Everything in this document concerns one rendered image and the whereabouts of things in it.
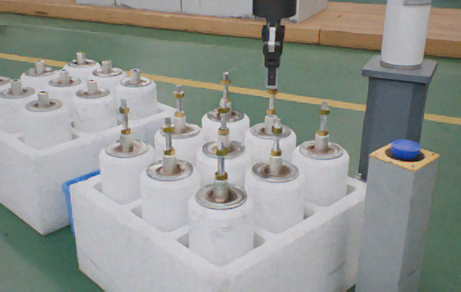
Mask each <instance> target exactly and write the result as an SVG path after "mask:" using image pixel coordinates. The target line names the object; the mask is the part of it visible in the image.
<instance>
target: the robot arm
mask: <svg viewBox="0 0 461 292"><path fill-rule="evenodd" d="M430 12H431V0H388V1H387V8H386V15H385V23H384V35H383V42H382V48H381V55H380V65H381V66H382V67H386V68H392V69H396V70H416V69H419V68H421V65H422V59H423V54H424V49H425V44H426V33H427V28H428V23H429V18H430ZM252 13H253V15H254V16H256V17H258V18H264V19H266V21H267V23H266V25H264V26H263V28H262V39H263V55H264V62H263V64H264V66H265V67H266V81H265V86H266V88H268V89H277V86H278V72H279V67H280V62H281V59H280V57H281V56H282V48H283V39H284V36H285V28H286V26H285V25H281V22H282V19H283V18H284V19H288V18H291V17H293V16H295V15H296V0H252Z"/></svg>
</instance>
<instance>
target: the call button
mask: <svg viewBox="0 0 461 292"><path fill-rule="evenodd" d="M391 150H392V152H393V154H394V155H395V156H397V157H398V158H407V159H410V158H416V157H417V155H418V154H419V153H420V151H421V146H420V145H419V144H418V143H416V142H414V141H411V140H407V139H398V140H395V141H392V143H391Z"/></svg>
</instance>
